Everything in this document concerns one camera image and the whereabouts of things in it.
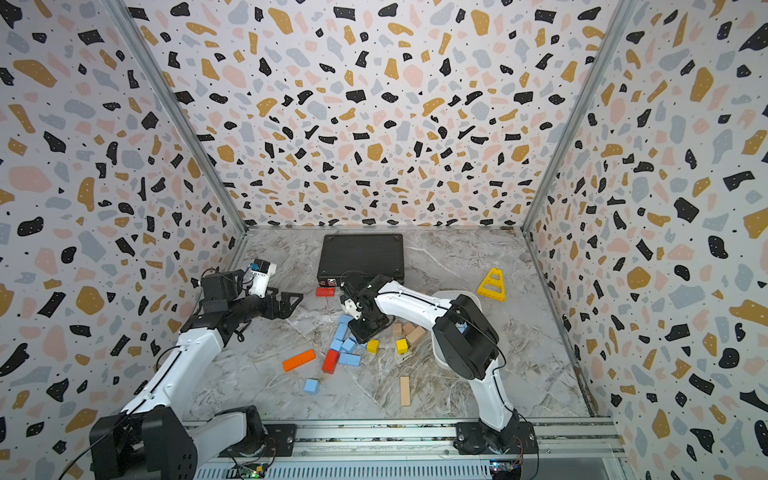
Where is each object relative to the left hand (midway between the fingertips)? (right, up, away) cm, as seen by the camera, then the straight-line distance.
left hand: (289, 292), depth 83 cm
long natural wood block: (+32, -27, -1) cm, 42 cm away
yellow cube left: (+23, -16, +4) cm, 28 cm away
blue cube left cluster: (+12, -16, +5) cm, 21 cm away
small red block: (+5, -2, +19) cm, 20 cm away
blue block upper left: (+12, -13, +10) cm, 21 cm away
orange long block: (+1, -20, +4) cm, 21 cm away
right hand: (+20, -14, +5) cm, 24 cm away
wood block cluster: (+35, -13, +8) cm, 38 cm away
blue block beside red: (+16, -20, +4) cm, 26 cm away
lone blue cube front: (+7, -25, -2) cm, 26 cm away
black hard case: (+16, +10, +30) cm, 36 cm away
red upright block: (+11, -20, +3) cm, 23 cm away
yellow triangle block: (+64, -4, +18) cm, 66 cm away
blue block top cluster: (+13, -10, +14) cm, 22 cm away
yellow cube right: (+31, -17, +5) cm, 36 cm away
